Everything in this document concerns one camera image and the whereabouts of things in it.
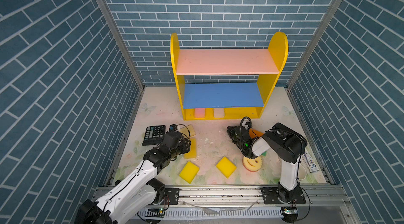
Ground beige pale pink sponge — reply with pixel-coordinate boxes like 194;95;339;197
214;108;225;118

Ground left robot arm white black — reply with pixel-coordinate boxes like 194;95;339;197
74;127;191;224

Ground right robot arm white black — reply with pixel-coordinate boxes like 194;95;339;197
227;117;307;204

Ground yellow shelf pink blue boards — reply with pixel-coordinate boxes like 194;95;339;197
170;32;289;121

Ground orange sponge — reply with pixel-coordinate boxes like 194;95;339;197
249;128;264;138

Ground pale yellow tan sponge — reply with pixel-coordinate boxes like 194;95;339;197
179;125;196;138

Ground yellow sponge upright rectangle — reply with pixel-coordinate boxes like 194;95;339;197
184;138;197;159

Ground black calculator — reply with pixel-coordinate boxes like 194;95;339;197
142;125;166;146

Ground smiley face round sponge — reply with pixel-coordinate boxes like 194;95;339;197
243;157;263;172

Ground bright yellow sponge left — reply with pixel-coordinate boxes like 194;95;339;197
179;162;200;184

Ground bright yellow sponge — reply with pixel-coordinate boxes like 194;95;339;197
216;157;237;178
179;162;200;184

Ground bright yellow sponge centre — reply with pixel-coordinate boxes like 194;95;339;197
216;157;237;178

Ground white bowl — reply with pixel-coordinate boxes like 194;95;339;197
298;164;307;181

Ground toothpaste box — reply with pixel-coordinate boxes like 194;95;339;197
303;150;319;173

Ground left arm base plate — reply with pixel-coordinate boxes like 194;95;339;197
151;188;180;207

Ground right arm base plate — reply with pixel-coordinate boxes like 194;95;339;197
260;184;306;205

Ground aluminium front rail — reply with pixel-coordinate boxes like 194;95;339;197
85;184;357;224

